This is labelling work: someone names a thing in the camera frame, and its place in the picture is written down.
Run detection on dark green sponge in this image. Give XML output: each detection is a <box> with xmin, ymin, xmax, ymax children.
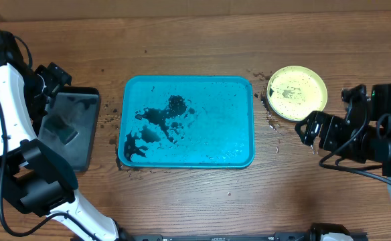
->
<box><xmin>44</xmin><ymin>120</ymin><xmax>78</xmax><ymax>145</ymax></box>

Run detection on yellow-green round plate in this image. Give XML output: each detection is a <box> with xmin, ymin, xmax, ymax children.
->
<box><xmin>266</xmin><ymin>66</ymin><xmax>328</xmax><ymax>122</ymax></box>

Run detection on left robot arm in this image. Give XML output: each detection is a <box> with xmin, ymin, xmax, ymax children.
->
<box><xmin>0</xmin><ymin>29</ymin><xmax>129</xmax><ymax>240</ymax></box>

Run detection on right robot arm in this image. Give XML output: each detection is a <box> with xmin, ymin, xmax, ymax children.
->
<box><xmin>295</xmin><ymin>84</ymin><xmax>391</xmax><ymax>201</ymax></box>

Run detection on black water tray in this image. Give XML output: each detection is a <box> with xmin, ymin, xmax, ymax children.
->
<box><xmin>38</xmin><ymin>86</ymin><xmax>100</xmax><ymax>172</ymax></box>

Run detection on teal plastic serving tray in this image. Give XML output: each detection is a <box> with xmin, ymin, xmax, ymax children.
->
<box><xmin>117</xmin><ymin>76</ymin><xmax>255</xmax><ymax>169</ymax></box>

